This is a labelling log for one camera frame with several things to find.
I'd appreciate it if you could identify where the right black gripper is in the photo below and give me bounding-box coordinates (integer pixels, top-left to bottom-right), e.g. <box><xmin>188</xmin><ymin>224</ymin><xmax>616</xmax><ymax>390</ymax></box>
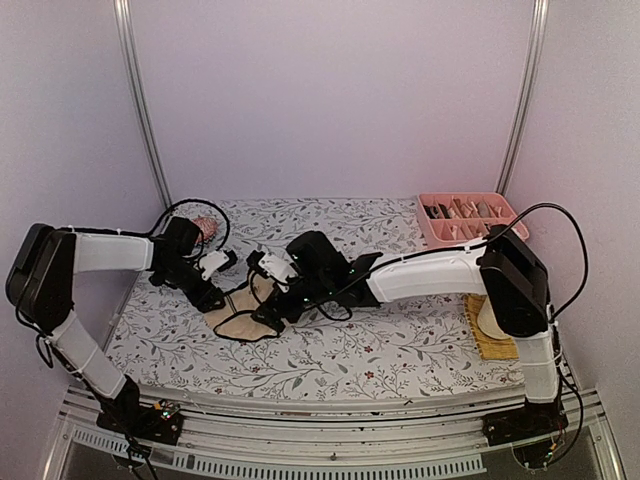
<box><xmin>251</xmin><ymin>273</ymin><xmax>333</xmax><ymax>332</ymax></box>

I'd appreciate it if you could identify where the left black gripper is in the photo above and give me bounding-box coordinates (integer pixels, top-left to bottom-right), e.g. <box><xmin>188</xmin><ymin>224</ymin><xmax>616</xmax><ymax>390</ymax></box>
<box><xmin>158</xmin><ymin>258</ymin><xmax>225</xmax><ymax>313</ymax></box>

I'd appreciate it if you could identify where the beige underwear black trim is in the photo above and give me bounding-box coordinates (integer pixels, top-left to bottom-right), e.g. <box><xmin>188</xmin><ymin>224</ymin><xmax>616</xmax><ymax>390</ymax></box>
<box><xmin>203</xmin><ymin>275</ymin><xmax>285</xmax><ymax>342</ymax></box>

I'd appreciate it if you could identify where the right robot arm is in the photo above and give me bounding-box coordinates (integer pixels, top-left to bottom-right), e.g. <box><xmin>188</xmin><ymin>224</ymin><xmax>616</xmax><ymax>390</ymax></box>
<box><xmin>249</xmin><ymin>224</ymin><xmax>560</xmax><ymax>436</ymax></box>

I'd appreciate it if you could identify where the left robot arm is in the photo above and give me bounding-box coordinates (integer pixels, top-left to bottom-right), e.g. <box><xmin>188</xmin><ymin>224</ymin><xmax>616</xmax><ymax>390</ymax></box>
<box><xmin>5</xmin><ymin>217</ymin><xmax>225</xmax><ymax>434</ymax></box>

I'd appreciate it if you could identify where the red patterned rolled underwear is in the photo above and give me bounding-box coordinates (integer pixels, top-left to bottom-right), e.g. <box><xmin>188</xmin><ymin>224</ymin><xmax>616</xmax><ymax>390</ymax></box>
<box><xmin>192</xmin><ymin>216</ymin><xmax>219</xmax><ymax>245</ymax></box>

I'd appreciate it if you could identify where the floral table cloth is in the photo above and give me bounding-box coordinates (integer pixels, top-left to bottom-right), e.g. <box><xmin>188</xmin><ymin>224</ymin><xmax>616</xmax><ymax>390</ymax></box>
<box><xmin>97</xmin><ymin>197</ymin><xmax>571</xmax><ymax>402</ymax></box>

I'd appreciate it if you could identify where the pink divided organizer tray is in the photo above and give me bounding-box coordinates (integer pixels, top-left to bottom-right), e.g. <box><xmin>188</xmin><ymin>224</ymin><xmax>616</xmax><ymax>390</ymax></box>
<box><xmin>417</xmin><ymin>192</ymin><xmax>517</xmax><ymax>250</ymax></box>

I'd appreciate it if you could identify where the cream ribbed cup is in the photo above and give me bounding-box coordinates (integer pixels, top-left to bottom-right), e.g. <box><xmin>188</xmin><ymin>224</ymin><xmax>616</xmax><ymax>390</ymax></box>
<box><xmin>477</xmin><ymin>299</ymin><xmax>509</xmax><ymax>340</ymax></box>

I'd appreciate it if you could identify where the yellow woven mat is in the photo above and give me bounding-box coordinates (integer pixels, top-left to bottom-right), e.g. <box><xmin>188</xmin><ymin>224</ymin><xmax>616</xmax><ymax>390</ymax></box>
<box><xmin>464</xmin><ymin>294</ymin><xmax>519</xmax><ymax>361</ymax></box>

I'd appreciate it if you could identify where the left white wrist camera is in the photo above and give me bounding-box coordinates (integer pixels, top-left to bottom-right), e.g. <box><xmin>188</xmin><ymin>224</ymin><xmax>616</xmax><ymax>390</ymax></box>
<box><xmin>196</xmin><ymin>250</ymin><xmax>238</xmax><ymax>280</ymax></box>

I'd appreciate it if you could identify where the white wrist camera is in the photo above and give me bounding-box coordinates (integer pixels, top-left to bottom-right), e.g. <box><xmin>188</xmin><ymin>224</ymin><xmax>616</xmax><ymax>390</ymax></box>
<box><xmin>247</xmin><ymin>251</ymin><xmax>299</xmax><ymax>292</ymax></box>
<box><xmin>196</xmin><ymin>250</ymin><xmax>238</xmax><ymax>280</ymax></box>

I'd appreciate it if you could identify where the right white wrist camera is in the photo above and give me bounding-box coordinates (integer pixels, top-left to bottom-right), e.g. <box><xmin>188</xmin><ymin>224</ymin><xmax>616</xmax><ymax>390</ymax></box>
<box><xmin>247</xmin><ymin>251</ymin><xmax>299</xmax><ymax>292</ymax></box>

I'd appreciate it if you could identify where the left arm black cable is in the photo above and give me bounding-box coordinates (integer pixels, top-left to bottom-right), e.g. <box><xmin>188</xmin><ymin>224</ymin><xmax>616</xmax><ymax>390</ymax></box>
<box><xmin>147</xmin><ymin>198</ymin><xmax>232</xmax><ymax>251</ymax></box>

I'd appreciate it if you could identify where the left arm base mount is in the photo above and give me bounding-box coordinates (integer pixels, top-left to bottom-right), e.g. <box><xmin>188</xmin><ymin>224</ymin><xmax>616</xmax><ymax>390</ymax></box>
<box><xmin>96</xmin><ymin>392</ymin><xmax>184</xmax><ymax>446</ymax></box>

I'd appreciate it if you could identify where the left aluminium frame post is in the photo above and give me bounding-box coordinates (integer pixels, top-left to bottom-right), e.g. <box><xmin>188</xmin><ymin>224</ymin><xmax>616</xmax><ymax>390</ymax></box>
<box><xmin>113</xmin><ymin>0</ymin><xmax>172</xmax><ymax>207</ymax></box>

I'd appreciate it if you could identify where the aluminium frame post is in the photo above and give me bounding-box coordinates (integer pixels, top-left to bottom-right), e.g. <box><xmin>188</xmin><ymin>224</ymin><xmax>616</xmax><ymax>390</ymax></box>
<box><xmin>495</xmin><ymin>0</ymin><xmax>549</xmax><ymax>196</ymax></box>
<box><xmin>113</xmin><ymin>0</ymin><xmax>172</xmax><ymax>207</ymax></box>

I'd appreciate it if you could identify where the front aluminium rail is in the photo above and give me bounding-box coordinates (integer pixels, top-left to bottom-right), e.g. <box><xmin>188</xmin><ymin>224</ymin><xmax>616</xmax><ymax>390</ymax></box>
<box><xmin>43</xmin><ymin>386</ymin><xmax>625</xmax><ymax>479</ymax></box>

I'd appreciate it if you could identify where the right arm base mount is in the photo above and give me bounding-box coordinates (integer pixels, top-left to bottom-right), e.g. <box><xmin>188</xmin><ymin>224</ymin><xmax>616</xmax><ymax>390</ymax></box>
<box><xmin>482</xmin><ymin>397</ymin><xmax>569</xmax><ymax>446</ymax></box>

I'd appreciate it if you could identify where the right aluminium frame post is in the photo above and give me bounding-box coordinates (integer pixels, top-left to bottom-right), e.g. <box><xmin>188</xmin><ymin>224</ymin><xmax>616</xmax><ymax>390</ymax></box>
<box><xmin>495</xmin><ymin>0</ymin><xmax>549</xmax><ymax>196</ymax></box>

